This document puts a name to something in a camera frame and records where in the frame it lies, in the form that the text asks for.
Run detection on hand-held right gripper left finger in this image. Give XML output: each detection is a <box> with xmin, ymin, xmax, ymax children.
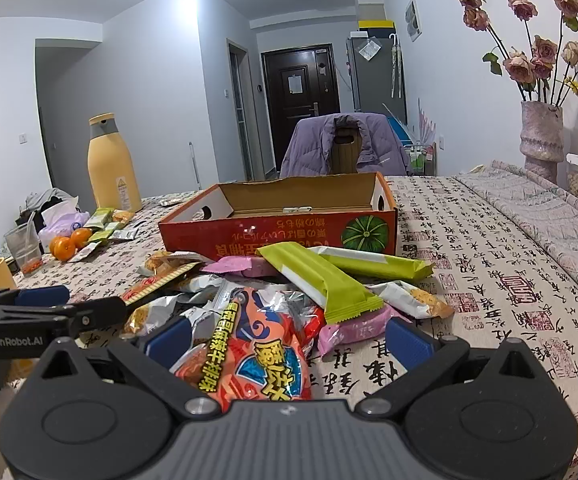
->
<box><xmin>39</xmin><ymin>317</ymin><xmax>224</xmax><ymax>421</ymax></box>

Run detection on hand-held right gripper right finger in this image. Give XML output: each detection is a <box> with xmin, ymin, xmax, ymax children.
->
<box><xmin>354</xmin><ymin>317</ymin><xmax>540</xmax><ymax>418</ymax></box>

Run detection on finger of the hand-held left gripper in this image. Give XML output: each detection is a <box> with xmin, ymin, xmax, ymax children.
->
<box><xmin>0</xmin><ymin>285</ymin><xmax>71</xmax><ymax>311</ymax></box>
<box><xmin>44</xmin><ymin>296</ymin><xmax>128</xmax><ymax>333</ymax></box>

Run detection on yellow silver snack packet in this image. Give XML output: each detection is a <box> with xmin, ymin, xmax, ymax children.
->
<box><xmin>121</xmin><ymin>294</ymin><xmax>186</xmax><ymax>339</ymax></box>

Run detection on white orange cracker packet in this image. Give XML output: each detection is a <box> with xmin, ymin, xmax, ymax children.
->
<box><xmin>366</xmin><ymin>280</ymin><xmax>454</xmax><ymax>320</ymax></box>

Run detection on pink snack packet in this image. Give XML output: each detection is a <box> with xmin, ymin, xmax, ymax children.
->
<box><xmin>317</xmin><ymin>305</ymin><xmax>414</xmax><ymax>358</ymax></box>
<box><xmin>201</xmin><ymin>256</ymin><xmax>290</xmax><ymax>279</ymax></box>

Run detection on green snack packet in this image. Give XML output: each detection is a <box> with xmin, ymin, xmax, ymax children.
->
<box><xmin>309</xmin><ymin>247</ymin><xmax>434</xmax><ymax>282</ymax></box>
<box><xmin>256</xmin><ymin>242</ymin><xmax>384</xmax><ymax>325</ymax></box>

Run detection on large orange snack bag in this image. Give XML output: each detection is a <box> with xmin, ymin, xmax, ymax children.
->
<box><xmin>171</xmin><ymin>287</ymin><xmax>326</xmax><ymax>413</ymax></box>

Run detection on red cardboard box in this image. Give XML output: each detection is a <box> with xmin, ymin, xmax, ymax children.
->
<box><xmin>158</xmin><ymin>171</ymin><xmax>398</xmax><ymax>262</ymax></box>

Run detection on clear plastic cup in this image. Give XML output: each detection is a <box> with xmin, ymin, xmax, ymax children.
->
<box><xmin>4</xmin><ymin>222</ymin><xmax>44</xmax><ymax>277</ymax></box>

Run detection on white purple plastic bag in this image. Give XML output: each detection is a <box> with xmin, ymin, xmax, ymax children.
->
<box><xmin>38</xmin><ymin>197</ymin><xmax>90</xmax><ymax>251</ymax></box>

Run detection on pile of small green sachets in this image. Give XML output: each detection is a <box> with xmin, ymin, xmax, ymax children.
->
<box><xmin>69</xmin><ymin>207</ymin><xmax>140</xmax><ymax>263</ymax></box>

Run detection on pile of grey clothes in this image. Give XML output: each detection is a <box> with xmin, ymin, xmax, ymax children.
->
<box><xmin>16</xmin><ymin>187</ymin><xmax>80</xmax><ymax>231</ymax></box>

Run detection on yellow bottle with grey collar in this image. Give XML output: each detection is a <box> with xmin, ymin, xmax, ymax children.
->
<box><xmin>87</xmin><ymin>113</ymin><xmax>143</xmax><ymax>213</ymax></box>

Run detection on pink patterned cloth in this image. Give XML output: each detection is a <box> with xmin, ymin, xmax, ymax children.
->
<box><xmin>456</xmin><ymin>160</ymin><xmax>578</xmax><ymax>321</ymax></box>

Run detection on storage rack with items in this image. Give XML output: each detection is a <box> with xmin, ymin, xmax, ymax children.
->
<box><xmin>383</xmin><ymin>102</ymin><xmax>438</xmax><ymax>177</ymax></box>

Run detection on wooden chair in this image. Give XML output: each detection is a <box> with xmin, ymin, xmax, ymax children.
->
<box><xmin>330</xmin><ymin>127</ymin><xmax>364</xmax><ymax>176</ymax></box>

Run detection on purple padded jacket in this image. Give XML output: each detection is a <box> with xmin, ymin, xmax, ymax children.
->
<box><xmin>280</xmin><ymin>112</ymin><xmax>412</xmax><ymax>179</ymax></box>

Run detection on glass inner door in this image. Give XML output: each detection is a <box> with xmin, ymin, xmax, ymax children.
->
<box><xmin>227</xmin><ymin>39</ymin><xmax>253</xmax><ymax>183</ymax></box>

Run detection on pink textured vase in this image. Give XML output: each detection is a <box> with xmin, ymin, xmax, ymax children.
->
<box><xmin>519</xmin><ymin>101</ymin><xmax>566</xmax><ymax>183</ymax></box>

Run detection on dark brown entrance door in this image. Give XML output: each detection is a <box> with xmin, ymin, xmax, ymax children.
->
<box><xmin>261</xmin><ymin>49</ymin><xmax>342</xmax><ymax>173</ymax></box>

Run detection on grey refrigerator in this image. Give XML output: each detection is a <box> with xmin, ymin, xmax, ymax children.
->
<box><xmin>346</xmin><ymin>32</ymin><xmax>406</xmax><ymax>113</ymax></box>

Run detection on folded white umbrella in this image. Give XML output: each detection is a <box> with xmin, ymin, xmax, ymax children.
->
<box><xmin>390</xmin><ymin>32</ymin><xmax>402</xmax><ymax>98</ymax></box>

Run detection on dried pink roses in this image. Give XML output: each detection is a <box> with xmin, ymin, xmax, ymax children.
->
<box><xmin>456</xmin><ymin>0</ymin><xmax>578</xmax><ymax>128</ymax></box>

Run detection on clear bag on refrigerator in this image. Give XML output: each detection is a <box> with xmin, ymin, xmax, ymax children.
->
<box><xmin>358</xmin><ymin>37</ymin><xmax>382</xmax><ymax>61</ymax></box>

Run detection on yellow black box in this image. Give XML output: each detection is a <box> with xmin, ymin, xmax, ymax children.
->
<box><xmin>358</xmin><ymin>20</ymin><xmax>394</xmax><ymax>37</ymax></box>

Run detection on white mop handle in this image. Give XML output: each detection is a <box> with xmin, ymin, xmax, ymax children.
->
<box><xmin>189</xmin><ymin>142</ymin><xmax>201</xmax><ymax>191</ymax></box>

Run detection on wall picture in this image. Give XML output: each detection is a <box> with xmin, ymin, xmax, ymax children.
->
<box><xmin>405</xmin><ymin>0</ymin><xmax>422</xmax><ymax>41</ymax></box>

